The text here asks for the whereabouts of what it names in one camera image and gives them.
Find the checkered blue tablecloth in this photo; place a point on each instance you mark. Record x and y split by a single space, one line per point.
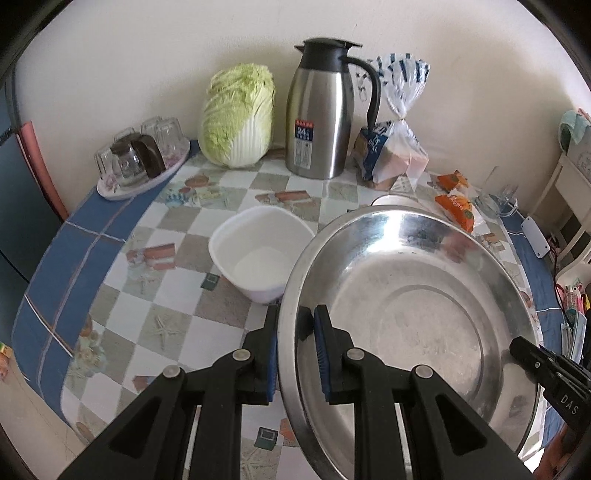
128 287

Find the bagged sliced bread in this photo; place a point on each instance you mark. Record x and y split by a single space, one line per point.
391 149

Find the white square bowl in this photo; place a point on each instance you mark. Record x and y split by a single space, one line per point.
256 250

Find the white tray with glasses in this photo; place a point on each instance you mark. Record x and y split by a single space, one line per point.
113 188

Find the upturned clear glass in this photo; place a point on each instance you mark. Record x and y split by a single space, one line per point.
169 137

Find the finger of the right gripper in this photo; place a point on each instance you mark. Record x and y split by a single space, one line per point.
537 361

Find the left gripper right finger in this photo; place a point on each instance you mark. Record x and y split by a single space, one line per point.
407 423

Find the large stainless steel basin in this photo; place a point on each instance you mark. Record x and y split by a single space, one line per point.
412 289

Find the stainless steel thermos jug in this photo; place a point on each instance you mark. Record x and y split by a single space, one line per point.
320 107

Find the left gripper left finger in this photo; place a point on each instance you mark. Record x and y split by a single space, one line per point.
187 424

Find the clear glass mug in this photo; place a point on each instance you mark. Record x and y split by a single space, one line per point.
497 198

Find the orange snack packet front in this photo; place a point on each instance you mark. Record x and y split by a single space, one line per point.
460 209

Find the napa cabbage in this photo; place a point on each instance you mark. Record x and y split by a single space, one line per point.
237 117

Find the orange snack packet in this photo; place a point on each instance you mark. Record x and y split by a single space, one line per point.
453 181
460 209

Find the white shelf rack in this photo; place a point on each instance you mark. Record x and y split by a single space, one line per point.
571 179

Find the white power adapter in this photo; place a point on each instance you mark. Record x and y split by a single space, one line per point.
535 237

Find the dark lidded glass pitcher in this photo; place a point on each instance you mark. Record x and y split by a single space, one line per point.
136 153

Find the orange snack packet back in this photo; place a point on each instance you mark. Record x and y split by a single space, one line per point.
453 181

